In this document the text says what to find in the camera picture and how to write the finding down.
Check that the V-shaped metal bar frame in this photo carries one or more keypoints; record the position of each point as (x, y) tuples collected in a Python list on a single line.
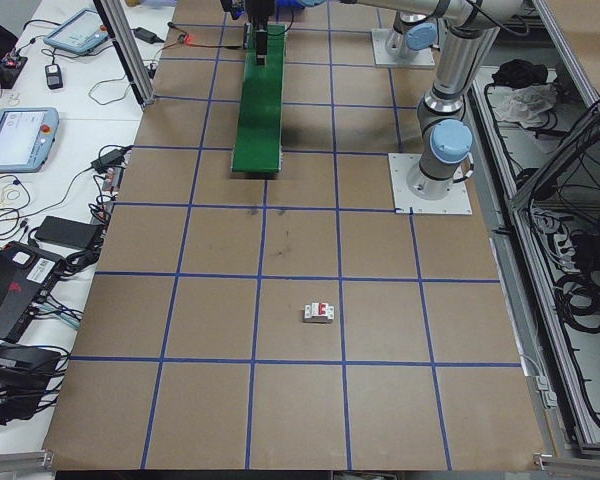
[(570, 50)]

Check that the red lit controller board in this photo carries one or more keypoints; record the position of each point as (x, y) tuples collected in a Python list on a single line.
[(186, 38)]

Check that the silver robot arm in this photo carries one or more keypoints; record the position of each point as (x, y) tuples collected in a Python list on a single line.
[(415, 37), (450, 75)]

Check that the aluminium upright post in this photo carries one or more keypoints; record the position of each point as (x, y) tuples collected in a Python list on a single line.
[(130, 55)]

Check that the small terminal board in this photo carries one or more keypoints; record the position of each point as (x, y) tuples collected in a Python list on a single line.
[(113, 180)]

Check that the black cloth bundle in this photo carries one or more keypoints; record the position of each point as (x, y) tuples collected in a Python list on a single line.
[(520, 72)]

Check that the black computer box white label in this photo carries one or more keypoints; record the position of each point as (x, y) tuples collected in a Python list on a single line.
[(10, 290)]

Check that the large black power adapter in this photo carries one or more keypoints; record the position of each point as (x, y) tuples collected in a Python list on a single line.
[(67, 231)]

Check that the white red circuit breaker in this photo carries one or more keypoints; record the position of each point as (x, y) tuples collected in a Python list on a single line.
[(319, 315)]

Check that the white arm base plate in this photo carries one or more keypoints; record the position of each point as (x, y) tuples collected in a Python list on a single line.
[(405, 200), (380, 50)]

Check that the black handheld remote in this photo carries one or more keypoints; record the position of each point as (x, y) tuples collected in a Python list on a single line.
[(54, 76)]

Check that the black electronics box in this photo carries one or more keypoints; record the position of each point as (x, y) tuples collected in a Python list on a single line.
[(15, 380)]

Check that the small red black circuit board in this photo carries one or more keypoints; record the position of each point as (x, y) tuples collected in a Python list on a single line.
[(14, 59)]

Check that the long black power adapter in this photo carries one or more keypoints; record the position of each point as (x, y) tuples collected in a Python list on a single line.
[(147, 35)]

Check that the blue grey teach pendant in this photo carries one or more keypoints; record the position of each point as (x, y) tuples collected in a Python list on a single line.
[(77, 30), (20, 140)]

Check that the white crumpled cloth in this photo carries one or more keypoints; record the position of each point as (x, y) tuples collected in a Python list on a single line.
[(527, 105)]

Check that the green conveyor belt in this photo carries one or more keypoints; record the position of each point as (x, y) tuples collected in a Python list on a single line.
[(260, 125)]

